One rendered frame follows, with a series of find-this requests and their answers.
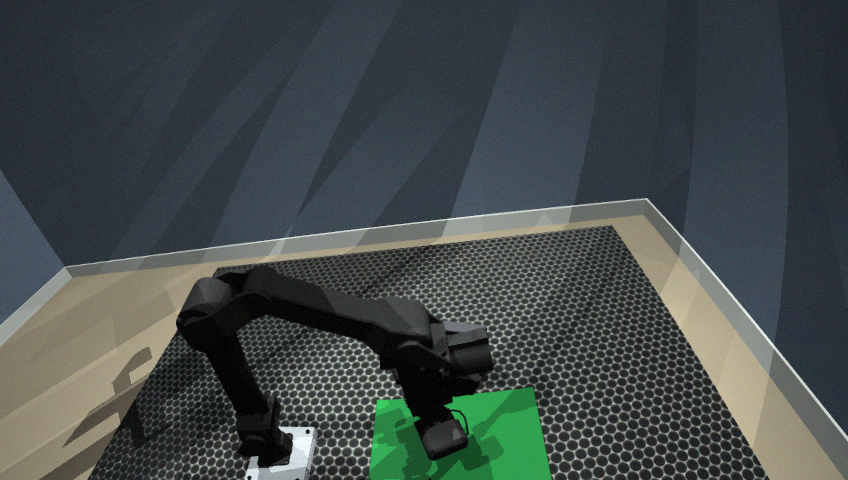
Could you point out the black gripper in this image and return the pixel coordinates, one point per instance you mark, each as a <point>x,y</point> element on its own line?
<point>439,432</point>

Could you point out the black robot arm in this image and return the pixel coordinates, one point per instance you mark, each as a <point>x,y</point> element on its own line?
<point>401,331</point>

